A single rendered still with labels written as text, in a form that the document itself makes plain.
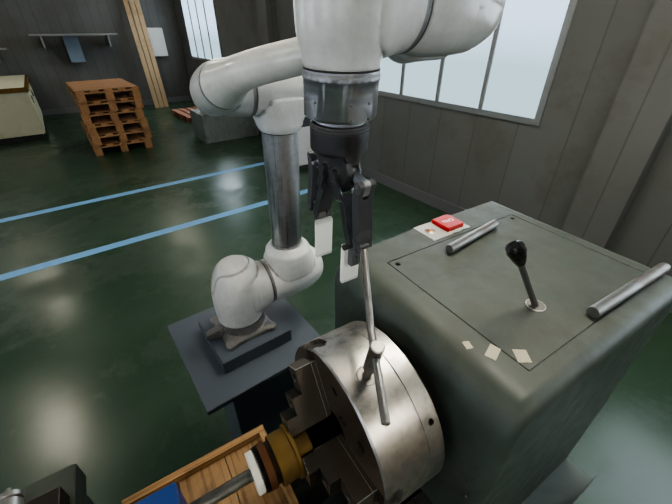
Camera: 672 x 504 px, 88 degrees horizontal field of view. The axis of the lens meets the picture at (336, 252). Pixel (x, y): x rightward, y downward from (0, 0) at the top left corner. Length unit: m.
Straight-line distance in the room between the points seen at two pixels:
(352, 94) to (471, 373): 0.44
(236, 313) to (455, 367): 0.75
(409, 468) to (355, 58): 0.56
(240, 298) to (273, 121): 0.54
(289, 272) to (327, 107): 0.81
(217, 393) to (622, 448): 1.91
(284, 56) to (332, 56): 0.27
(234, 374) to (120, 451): 1.03
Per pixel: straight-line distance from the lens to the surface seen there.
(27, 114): 8.27
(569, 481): 1.45
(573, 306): 0.80
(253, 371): 1.23
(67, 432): 2.37
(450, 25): 0.49
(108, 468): 2.14
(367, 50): 0.41
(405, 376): 0.61
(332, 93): 0.41
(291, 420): 0.66
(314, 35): 0.41
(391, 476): 0.61
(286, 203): 1.06
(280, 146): 0.99
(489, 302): 0.74
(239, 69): 0.71
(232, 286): 1.12
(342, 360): 0.60
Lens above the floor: 1.70
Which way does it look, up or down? 33 degrees down
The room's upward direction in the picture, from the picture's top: straight up
